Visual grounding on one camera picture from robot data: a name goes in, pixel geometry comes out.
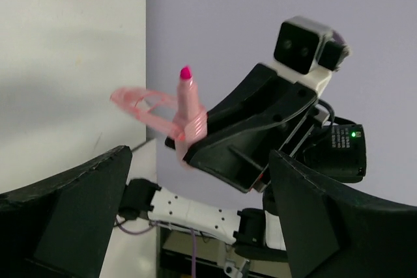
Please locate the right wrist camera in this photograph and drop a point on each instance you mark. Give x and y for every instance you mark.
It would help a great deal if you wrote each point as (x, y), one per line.
(308, 52)

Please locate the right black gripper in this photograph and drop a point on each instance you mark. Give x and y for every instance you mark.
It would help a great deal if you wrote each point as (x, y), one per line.
(264, 112)

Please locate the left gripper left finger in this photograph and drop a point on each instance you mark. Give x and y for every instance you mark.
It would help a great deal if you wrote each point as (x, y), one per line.
(60, 226)

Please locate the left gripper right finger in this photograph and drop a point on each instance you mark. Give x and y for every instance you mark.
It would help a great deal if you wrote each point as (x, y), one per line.
(333, 230)

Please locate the pink highlighter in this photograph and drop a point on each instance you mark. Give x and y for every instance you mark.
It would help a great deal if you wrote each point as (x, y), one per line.
(182, 117)

